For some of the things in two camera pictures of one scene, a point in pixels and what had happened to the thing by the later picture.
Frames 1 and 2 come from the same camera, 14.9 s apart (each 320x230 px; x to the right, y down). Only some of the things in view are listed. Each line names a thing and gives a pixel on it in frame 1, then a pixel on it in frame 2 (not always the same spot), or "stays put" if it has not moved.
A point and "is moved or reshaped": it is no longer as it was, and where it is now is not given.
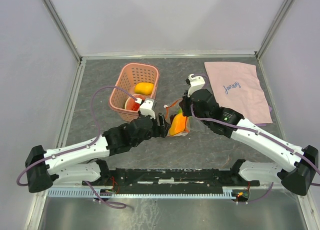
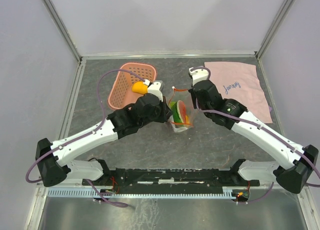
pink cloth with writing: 237,86 stays put
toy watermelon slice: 130,103 to 181,108
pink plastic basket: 129,75 stays put
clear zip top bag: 179,124 is moved or reshaped
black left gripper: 162,130 to 166,112
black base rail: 170,178 stays put
